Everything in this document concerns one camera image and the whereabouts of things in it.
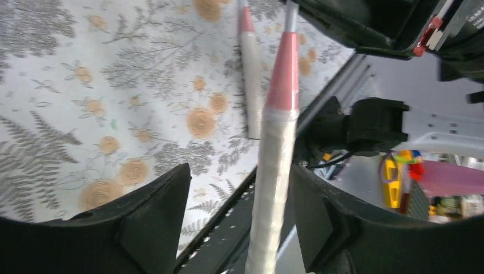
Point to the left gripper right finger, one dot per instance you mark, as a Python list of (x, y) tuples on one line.
[(340, 233)]

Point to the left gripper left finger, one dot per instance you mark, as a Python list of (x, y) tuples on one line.
[(136, 233)]

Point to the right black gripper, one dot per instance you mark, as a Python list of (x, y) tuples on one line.
[(404, 29)]

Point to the pink badminton racket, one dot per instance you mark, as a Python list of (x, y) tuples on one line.
[(252, 69), (278, 137)]

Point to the floral patterned table mat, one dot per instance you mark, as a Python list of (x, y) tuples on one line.
[(99, 98)]

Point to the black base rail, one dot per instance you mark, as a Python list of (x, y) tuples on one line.
[(221, 246)]

